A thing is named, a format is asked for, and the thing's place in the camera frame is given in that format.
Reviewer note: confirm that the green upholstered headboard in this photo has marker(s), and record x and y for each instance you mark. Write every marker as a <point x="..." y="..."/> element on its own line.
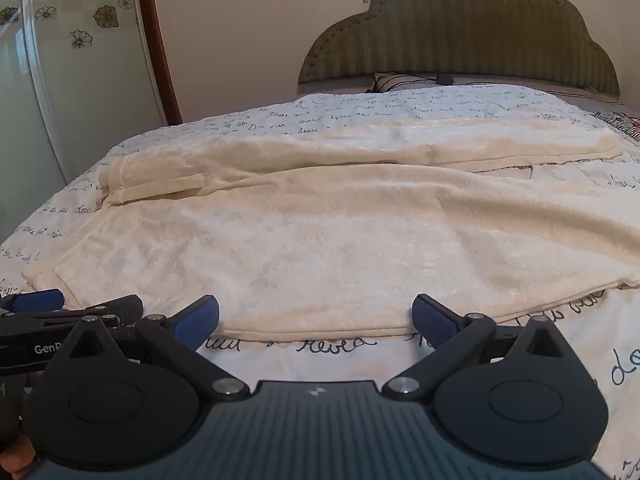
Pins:
<point x="532" y="39"/>

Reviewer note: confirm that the striped pillow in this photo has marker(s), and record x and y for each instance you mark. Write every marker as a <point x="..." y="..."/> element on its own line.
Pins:
<point x="388" y="82"/>

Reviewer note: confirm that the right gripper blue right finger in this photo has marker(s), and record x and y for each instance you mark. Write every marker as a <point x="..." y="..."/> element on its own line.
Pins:
<point x="457" y="341"/>

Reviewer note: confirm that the white script-print quilt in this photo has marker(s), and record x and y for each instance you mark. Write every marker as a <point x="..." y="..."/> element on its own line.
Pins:
<point x="602" y="326"/>

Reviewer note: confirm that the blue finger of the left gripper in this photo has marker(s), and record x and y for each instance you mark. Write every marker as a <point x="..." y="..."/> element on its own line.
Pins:
<point x="28" y="302"/>
<point x="116" y="312"/>

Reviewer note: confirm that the small black device on bed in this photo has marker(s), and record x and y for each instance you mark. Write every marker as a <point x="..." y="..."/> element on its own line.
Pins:
<point x="444" y="80"/>

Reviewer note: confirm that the wardrobe sliding door with flowers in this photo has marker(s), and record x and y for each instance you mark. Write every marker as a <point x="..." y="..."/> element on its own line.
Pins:
<point x="77" y="78"/>

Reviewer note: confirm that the cream fleece pants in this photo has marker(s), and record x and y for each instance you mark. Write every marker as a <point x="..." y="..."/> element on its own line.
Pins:
<point x="333" y="233"/>

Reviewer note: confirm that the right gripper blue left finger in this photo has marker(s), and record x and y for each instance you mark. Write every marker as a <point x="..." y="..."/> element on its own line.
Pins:
<point x="173" y="343"/>

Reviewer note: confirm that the pink patterned blanket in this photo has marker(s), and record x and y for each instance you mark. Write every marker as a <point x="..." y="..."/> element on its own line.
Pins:
<point x="623" y="123"/>

